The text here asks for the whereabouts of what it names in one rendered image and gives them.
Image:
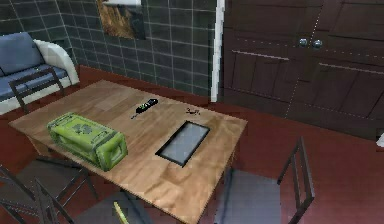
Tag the round silver door knob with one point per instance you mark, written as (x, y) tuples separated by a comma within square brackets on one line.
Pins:
[(303, 42), (317, 43)]

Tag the small dark keys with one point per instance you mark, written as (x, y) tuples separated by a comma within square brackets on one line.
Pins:
[(192, 111)]

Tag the dark brown wooden door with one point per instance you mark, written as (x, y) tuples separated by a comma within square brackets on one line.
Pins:
[(350, 73), (266, 56)]

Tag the blue and white sofa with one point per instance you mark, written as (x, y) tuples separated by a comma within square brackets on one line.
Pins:
[(20, 66)]

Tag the light wooden table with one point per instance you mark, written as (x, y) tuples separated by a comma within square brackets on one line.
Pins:
[(143, 140)]

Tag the grey flat tablet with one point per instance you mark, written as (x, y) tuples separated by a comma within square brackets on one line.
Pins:
[(183, 142)]

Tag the dark metal chair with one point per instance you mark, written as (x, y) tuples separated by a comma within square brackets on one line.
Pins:
[(263, 200), (31, 85), (106, 210), (53, 176)]

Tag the framed brown wall picture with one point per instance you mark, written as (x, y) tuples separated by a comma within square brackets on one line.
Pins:
[(120, 18)]

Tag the thin yellow-green strip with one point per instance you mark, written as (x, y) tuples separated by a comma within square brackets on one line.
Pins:
[(120, 213)]

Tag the small white object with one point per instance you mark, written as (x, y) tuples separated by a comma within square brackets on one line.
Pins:
[(380, 140)]

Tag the green box machine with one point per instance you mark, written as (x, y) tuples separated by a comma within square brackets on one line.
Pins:
[(87, 140)]

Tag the black remote control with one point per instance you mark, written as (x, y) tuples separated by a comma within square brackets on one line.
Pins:
[(146, 105)]

